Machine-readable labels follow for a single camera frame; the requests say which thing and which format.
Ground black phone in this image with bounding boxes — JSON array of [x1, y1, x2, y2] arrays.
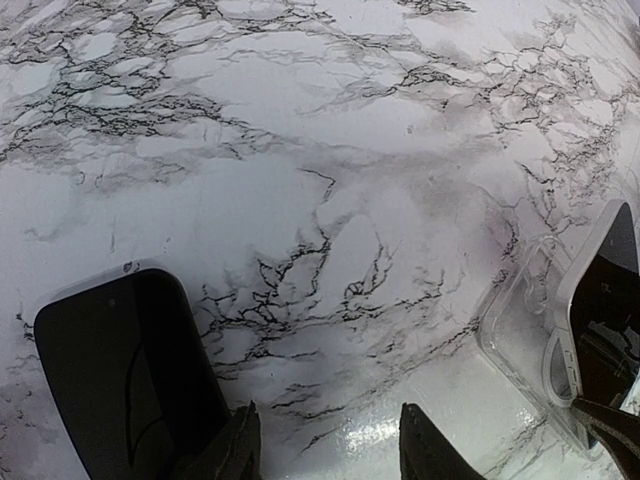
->
[[552, 200, 639, 408], [34, 269, 231, 479]]

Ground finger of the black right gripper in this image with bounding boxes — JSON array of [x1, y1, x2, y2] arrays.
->
[[570, 397, 639, 480], [570, 254, 639, 360]]

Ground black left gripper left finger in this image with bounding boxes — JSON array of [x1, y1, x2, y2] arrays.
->
[[172, 401, 262, 480]]

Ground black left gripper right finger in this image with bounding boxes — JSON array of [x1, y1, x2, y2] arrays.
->
[[399, 403, 483, 480]]

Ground clear magsafe phone case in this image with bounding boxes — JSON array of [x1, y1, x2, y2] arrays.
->
[[476, 235, 602, 460]]

